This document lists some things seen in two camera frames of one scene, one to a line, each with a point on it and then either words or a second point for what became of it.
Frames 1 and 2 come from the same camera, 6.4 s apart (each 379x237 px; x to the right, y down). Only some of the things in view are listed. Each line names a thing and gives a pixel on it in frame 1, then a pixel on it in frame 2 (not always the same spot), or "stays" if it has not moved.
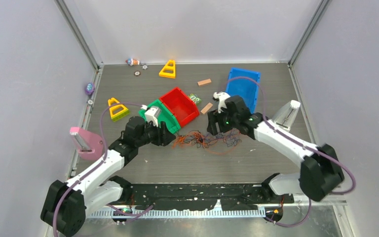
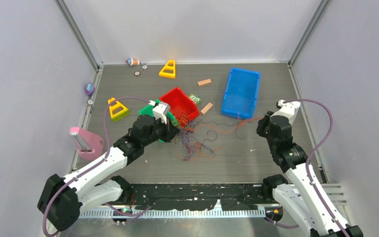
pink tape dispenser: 90,146 stays
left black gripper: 164,137 stays
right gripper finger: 211,127 to 269,113
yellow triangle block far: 169,70 stays
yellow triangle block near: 117,111 stays
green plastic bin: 164,116 stays
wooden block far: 204,82 stays
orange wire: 198,137 to 186,122
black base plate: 203,196 stays
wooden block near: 206,108 stays
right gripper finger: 219,126 to 261,126
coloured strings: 231,138 to 186,134
